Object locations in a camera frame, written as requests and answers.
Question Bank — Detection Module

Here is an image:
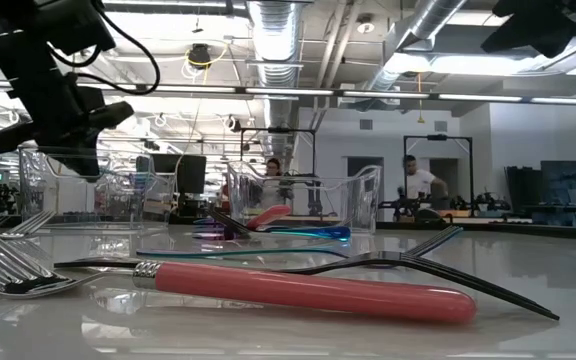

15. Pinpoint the black ceiling camera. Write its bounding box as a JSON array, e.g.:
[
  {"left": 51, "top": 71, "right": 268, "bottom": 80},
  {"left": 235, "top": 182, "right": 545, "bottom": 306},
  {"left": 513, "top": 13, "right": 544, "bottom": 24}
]
[{"left": 187, "top": 43, "right": 213, "bottom": 69}]

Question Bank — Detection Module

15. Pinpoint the black metal station frame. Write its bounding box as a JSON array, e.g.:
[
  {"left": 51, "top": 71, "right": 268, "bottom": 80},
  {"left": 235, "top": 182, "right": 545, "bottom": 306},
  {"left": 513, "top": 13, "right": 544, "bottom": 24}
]
[
  {"left": 401, "top": 133, "right": 475, "bottom": 201},
  {"left": 239, "top": 126, "right": 318, "bottom": 221}
]

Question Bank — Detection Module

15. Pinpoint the silver ceiling duct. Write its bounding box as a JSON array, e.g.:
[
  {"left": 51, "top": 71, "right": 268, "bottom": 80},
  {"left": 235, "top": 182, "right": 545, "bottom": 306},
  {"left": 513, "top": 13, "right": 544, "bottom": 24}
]
[
  {"left": 245, "top": 0, "right": 315, "bottom": 156},
  {"left": 362, "top": 0, "right": 469, "bottom": 109}
]

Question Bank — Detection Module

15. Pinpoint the pink-handled utensil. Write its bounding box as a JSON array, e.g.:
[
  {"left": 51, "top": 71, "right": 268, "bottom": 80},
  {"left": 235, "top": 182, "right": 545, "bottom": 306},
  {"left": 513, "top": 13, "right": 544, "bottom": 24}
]
[{"left": 53, "top": 249, "right": 561, "bottom": 322}]

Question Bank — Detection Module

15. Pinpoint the black fork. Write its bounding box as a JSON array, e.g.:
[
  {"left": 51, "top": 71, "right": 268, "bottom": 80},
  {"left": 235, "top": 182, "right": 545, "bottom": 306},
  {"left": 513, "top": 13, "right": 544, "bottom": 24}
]
[{"left": 206, "top": 206, "right": 254, "bottom": 237}]

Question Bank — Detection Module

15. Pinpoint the clear plastic bin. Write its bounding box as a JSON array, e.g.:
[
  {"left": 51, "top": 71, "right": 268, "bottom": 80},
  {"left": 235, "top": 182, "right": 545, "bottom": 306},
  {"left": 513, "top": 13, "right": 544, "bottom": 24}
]
[
  {"left": 17, "top": 147, "right": 177, "bottom": 232},
  {"left": 226, "top": 160, "right": 383, "bottom": 236}
]

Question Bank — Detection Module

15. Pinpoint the ceiling light rail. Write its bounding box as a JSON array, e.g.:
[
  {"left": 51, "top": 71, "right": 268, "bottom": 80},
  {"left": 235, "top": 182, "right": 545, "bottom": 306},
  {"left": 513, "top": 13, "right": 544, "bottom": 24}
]
[{"left": 0, "top": 79, "right": 576, "bottom": 107}]

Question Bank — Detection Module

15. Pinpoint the yellow hanging cord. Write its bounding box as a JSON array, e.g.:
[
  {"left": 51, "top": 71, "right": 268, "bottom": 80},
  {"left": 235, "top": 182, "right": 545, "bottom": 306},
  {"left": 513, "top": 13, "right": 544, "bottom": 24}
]
[{"left": 416, "top": 72, "right": 427, "bottom": 125}]

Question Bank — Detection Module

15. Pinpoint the black computer monitor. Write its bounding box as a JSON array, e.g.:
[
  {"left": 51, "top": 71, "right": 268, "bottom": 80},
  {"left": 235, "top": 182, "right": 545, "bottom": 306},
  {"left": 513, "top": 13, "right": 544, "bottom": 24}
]
[{"left": 148, "top": 153, "right": 208, "bottom": 196}]

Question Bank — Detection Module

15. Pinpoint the iridescent blue fork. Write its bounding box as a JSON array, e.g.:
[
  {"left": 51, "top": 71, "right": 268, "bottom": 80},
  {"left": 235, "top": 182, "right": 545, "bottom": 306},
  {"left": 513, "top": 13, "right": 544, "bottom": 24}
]
[
  {"left": 135, "top": 225, "right": 464, "bottom": 261},
  {"left": 192, "top": 224, "right": 353, "bottom": 242}
]

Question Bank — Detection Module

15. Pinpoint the black equipment rack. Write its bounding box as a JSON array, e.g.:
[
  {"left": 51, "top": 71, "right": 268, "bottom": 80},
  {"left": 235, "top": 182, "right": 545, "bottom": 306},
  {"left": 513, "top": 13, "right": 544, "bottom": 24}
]
[{"left": 503, "top": 159, "right": 576, "bottom": 227}]

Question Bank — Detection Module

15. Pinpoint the red handled silver fork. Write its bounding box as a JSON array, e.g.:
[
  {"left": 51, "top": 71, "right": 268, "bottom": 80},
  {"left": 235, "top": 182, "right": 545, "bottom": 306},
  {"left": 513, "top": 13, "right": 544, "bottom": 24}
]
[
  {"left": 245, "top": 203, "right": 293, "bottom": 232},
  {"left": 0, "top": 217, "right": 478, "bottom": 325}
]

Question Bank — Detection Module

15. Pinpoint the person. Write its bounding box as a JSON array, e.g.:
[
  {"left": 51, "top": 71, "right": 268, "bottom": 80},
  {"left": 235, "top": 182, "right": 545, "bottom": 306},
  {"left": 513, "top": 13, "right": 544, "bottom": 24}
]
[
  {"left": 401, "top": 153, "right": 450, "bottom": 201},
  {"left": 263, "top": 157, "right": 295, "bottom": 210}
]

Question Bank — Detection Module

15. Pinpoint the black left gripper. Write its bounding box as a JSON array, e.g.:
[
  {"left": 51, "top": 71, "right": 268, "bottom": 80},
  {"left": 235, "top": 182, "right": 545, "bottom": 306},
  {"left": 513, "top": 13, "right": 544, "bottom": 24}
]
[{"left": 0, "top": 32, "right": 135, "bottom": 177}]

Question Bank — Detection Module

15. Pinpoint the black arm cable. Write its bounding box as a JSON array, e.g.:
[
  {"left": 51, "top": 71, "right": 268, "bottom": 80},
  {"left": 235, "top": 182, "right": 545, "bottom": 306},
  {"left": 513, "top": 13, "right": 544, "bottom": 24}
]
[{"left": 47, "top": 0, "right": 162, "bottom": 96}]

